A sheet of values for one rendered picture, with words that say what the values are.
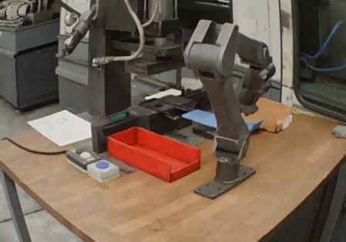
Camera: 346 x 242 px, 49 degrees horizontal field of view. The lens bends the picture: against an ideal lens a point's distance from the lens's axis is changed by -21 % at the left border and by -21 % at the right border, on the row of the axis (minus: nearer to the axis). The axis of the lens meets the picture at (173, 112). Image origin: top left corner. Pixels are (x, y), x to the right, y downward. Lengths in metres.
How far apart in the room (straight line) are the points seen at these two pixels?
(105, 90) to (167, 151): 0.40
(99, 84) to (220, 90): 0.72
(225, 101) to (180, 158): 0.33
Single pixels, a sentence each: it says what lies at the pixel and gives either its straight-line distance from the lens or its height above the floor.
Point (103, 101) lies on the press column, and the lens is 1.66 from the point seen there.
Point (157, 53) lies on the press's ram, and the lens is 1.45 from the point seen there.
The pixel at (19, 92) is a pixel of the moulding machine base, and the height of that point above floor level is 0.26.
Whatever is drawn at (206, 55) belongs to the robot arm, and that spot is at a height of 1.26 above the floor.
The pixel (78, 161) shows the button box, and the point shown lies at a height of 0.92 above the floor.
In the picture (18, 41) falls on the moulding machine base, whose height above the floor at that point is 0.83.
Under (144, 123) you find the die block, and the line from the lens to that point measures 1.46.
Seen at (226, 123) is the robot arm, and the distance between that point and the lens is 1.10.
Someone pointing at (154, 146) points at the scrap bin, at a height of 0.92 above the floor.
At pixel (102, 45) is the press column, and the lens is 1.61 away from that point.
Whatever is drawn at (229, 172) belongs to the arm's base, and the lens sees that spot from 1.17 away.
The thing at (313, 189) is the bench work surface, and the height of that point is 0.90.
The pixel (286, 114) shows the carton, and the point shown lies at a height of 0.93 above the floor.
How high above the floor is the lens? 1.47
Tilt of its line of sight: 19 degrees down
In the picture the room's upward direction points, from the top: straight up
